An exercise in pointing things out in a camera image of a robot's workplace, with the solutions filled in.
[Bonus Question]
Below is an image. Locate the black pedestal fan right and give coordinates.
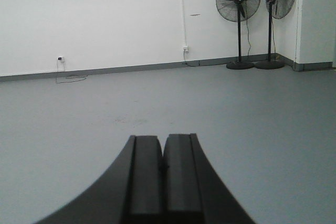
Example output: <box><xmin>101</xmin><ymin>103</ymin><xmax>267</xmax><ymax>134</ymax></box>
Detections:
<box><xmin>255</xmin><ymin>0</ymin><xmax>295</xmax><ymax>70</ymax></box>

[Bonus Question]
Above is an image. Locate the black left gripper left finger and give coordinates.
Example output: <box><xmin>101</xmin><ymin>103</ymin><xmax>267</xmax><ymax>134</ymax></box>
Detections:
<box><xmin>39</xmin><ymin>135</ymin><xmax>163</xmax><ymax>223</ymax></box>

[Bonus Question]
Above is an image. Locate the black pedestal fan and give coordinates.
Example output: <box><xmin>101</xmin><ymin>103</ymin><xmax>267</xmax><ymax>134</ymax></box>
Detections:
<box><xmin>216</xmin><ymin>0</ymin><xmax>260</xmax><ymax>70</ymax></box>
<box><xmin>255</xmin><ymin>0</ymin><xmax>295</xmax><ymax>70</ymax></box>

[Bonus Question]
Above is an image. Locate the black pedestal fan left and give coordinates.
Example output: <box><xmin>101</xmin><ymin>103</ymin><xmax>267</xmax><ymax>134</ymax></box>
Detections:
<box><xmin>216</xmin><ymin>0</ymin><xmax>260</xmax><ymax>70</ymax></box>

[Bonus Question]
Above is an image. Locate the black cable on floor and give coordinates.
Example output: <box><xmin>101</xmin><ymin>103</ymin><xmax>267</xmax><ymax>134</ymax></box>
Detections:
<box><xmin>55</xmin><ymin>59</ymin><xmax>89</xmax><ymax>84</ymax></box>

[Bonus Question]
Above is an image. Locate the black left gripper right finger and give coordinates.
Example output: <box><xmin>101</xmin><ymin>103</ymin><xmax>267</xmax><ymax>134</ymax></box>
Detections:
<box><xmin>164</xmin><ymin>134</ymin><xmax>254</xmax><ymax>223</ymax></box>

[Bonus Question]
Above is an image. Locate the white cable conduit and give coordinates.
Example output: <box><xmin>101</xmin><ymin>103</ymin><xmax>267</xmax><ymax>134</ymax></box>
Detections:
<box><xmin>179</xmin><ymin>0</ymin><xmax>188</xmax><ymax>48</ymax></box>

